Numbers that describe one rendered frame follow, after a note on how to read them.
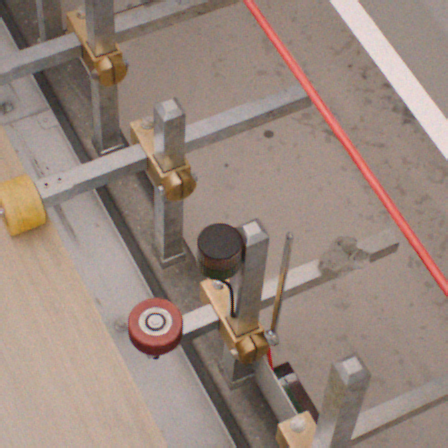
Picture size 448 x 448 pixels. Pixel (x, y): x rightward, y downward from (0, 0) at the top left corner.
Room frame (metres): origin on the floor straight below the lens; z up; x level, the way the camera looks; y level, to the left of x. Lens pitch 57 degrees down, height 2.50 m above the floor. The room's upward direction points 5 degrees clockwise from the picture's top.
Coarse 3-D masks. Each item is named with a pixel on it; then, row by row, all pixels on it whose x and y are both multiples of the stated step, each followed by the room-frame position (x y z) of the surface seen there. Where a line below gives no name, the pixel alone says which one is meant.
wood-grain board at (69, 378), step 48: (0, 144) 1.17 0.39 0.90; (0, 240) 0.99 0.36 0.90; (48, 240) 1.00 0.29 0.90; (0, 288) 0.91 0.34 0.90; (48, 288) 0.91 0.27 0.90; (0, 336) 0.83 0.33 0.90; (48, 336) 0.83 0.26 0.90; (96, 336) 0.84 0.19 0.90; (0, 384) 0.75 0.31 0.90; (48, 384) 0.76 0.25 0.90; (96, 384) 0.77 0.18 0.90; (0, 432) 0.68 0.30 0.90; (48, 432) 0.69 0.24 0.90; (96, 432) 0.69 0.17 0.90; (144, 432) 0.70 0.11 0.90
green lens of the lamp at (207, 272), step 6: (198, 264) 0.86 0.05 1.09; (240, 264) 0.87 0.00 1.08; (204, 270) 0.85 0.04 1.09; (210, 270) 0.85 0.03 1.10; (216, 270) 0.85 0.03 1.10; (222, 270) 0.85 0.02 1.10; (228, 270) 0.85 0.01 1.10; (234, 270) 0.86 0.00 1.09; (210, 276) 0.85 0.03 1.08; (216, 276) 0.85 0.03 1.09; (222, 276) 0.85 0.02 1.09; (228, 276) 0.85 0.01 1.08
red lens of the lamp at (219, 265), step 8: (216, 224) 0.91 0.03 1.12; (224, 224) 0.91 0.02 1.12; (200, 232) 0.89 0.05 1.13; (200, 248) 0.87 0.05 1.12; (240, 248) 0.87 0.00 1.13; (200, 256) 0.86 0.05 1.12; (240, 256) 0.87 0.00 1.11; (208, 264) 0.85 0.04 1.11; (216, 264) 0.85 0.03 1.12; (224, 264) 0.85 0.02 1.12; (232, 264) 0.86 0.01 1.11
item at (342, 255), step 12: (336, 240) 1.07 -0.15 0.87; (348, 240) 1.07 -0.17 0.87; (324, 252) 1.04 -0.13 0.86; (336, 252) 1.04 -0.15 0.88; (348, 252) 1.04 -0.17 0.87; (360, 252) 1.04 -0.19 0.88; (324, 264) 1.02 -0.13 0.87; (336, 264) 1.03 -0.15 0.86; (348, 264) 1.02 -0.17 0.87; (360, 264) 1.03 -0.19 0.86
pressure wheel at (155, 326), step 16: (144, 304) 0.90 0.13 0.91; (160, 304) 0.90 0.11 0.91; (128, 320) 0.87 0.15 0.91; (144, 320) 0.87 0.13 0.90; (160, 320) 0.87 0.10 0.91; (176, 320) 0.88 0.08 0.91; (144, 336) 0.85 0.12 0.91; (160, 336) 0.85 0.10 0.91; (176, 336) 0.85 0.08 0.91; (144, 352) 0.83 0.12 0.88; (160, 352) 0.83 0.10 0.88
